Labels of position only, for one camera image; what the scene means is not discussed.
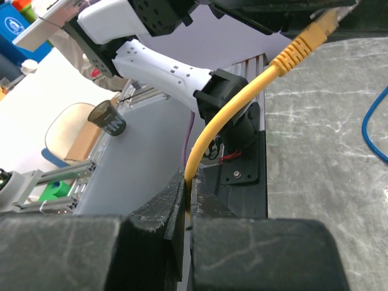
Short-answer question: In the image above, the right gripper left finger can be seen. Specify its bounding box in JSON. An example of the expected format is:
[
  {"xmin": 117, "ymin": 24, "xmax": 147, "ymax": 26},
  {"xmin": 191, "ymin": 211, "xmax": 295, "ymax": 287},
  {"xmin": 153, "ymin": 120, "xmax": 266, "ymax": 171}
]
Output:
[{"xmin": 1, "ymin": 170, "xmax": 185, "ymax": 290}]

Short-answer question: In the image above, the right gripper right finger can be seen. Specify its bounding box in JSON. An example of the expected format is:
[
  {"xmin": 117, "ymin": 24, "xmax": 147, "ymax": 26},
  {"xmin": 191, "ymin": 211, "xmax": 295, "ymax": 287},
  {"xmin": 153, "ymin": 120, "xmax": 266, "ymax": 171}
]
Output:
[{"xmin": 190, "ymin": 170, "xmax": 350, "ymax": 290}]

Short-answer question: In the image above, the blue ethernet cable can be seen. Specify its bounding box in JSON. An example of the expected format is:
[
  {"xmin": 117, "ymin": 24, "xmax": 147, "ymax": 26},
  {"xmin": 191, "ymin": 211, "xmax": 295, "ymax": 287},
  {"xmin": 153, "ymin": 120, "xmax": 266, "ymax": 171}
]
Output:
[{"xmin": 361, "ymin": 85, "xmax": 388, "ymax": 166}]

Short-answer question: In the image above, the yellow ethernet cable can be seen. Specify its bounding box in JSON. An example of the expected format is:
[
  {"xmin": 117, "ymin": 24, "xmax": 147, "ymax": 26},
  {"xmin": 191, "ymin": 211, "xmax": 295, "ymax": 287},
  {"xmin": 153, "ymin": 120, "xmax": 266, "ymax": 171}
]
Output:
[{"xmin": 183, "ymin": 7, "xmax": 343, "ymax": 222}]

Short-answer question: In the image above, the black network switch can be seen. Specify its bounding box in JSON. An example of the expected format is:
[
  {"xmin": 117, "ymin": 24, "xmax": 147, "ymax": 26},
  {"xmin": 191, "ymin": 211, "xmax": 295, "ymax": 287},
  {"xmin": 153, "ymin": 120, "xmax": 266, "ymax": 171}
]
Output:
[{"xmin": 201, "ymin": 1, "xmax": 360, "ymax": 35}]

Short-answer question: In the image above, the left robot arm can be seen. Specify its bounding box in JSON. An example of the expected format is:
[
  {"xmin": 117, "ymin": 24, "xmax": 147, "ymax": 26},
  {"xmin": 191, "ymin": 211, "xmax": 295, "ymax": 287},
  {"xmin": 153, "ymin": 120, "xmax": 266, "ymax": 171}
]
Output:
[{"xmin": 63, "ymin": 1, "xmax": 248, "ymax": 123}]

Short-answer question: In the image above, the green plastic block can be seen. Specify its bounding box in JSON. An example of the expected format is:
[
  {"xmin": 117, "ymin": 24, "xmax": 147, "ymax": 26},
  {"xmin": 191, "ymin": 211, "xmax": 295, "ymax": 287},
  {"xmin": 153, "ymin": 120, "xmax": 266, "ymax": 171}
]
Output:
[{"xmin": 38, "ymin": 181, "xmax": 71, "ymax": 202}]

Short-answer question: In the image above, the dark cup with lettering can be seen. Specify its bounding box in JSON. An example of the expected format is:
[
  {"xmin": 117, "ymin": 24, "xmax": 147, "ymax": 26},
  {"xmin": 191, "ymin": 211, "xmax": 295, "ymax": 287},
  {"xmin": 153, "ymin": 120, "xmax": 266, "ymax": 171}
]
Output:
[{"xmin": 87, "ymin": 100, "xmax": 127, "ymax": 136}]

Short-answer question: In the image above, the blue bin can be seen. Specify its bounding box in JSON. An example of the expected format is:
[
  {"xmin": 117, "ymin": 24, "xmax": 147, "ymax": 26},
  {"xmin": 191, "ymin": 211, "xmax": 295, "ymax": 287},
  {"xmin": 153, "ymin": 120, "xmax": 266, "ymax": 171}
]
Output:
[{"xmin": 1, "ymin": 2, "xmax": 52, "ymax": 66}]

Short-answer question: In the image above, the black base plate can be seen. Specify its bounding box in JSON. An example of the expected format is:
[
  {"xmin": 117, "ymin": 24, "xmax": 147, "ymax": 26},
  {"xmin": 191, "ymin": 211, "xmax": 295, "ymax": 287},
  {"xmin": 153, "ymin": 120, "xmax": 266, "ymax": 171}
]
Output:
[{"xmin": 191, "ymin": 102, "xmax": 268, "ymax": 219}]

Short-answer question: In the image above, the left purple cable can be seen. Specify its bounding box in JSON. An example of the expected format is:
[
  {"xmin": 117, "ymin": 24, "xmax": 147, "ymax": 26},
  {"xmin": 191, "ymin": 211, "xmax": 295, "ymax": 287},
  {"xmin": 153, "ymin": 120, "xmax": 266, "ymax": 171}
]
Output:
[{"xmin": 180, "ymin": 110, "xmax": 196, "ymax": 169}]

